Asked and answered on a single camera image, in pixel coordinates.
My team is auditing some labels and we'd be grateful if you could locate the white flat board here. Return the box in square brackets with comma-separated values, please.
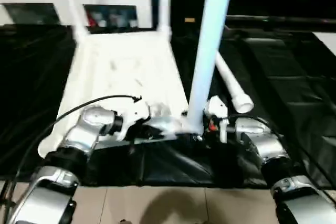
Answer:
[313, 31, 336, 53]

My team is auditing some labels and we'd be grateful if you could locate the white plastic table top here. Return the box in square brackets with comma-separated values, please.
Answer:
[38, 31, 203, 159]

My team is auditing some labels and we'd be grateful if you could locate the black plastic mat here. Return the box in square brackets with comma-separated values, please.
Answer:
[0, 23, 336, 189]

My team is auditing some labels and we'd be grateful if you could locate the long black rail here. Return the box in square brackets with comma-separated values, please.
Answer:
[225, 15, 336, 25]

